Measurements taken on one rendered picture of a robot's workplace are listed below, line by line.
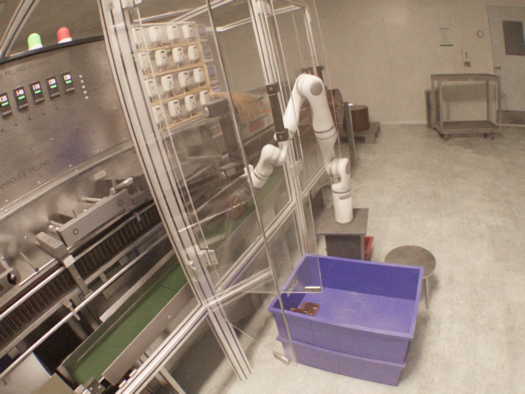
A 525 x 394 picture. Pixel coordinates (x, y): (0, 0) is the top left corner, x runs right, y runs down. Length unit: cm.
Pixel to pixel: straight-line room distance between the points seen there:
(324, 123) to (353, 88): 448
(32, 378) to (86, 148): 95
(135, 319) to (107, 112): 92
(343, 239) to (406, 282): 38
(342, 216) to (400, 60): 435
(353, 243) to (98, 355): 121
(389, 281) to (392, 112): 447
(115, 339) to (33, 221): 54
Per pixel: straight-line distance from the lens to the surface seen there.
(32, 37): 142
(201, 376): 168
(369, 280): 148
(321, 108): 117
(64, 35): 147
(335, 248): 150
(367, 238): 212
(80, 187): 129
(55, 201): 125
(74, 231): 95
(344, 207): 142
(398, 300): 152
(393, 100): 559
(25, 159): 129
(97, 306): 122
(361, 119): 467
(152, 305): 113
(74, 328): 150
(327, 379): 151
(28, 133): 130
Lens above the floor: 133
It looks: 24 degrees down
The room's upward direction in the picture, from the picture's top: 13 degrees counter-clockwise
